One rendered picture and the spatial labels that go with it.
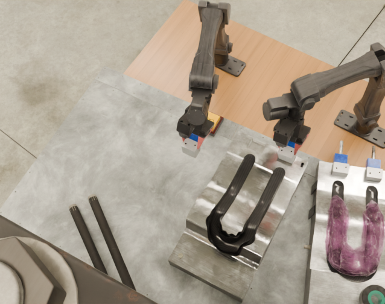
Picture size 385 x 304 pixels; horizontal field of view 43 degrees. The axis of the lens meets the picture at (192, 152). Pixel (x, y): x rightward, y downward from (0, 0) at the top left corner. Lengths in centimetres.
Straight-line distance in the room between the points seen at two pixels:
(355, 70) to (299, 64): 56
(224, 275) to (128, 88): 82
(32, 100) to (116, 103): 118
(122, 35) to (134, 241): 174
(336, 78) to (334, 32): 173
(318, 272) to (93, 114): 99
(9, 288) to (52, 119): 257
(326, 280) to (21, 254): 124
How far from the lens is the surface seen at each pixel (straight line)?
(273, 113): 144
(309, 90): 142
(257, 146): 170
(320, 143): 181
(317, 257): 158
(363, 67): 145
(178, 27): 208
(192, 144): 160
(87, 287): 40
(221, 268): 156
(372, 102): 165
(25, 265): 38
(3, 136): 296
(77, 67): 306
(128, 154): 179
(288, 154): 160
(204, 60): 146
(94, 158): 181
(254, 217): 156
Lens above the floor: 239
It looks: 64 degrees down
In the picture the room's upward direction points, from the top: 7 degrees counter-clockwise
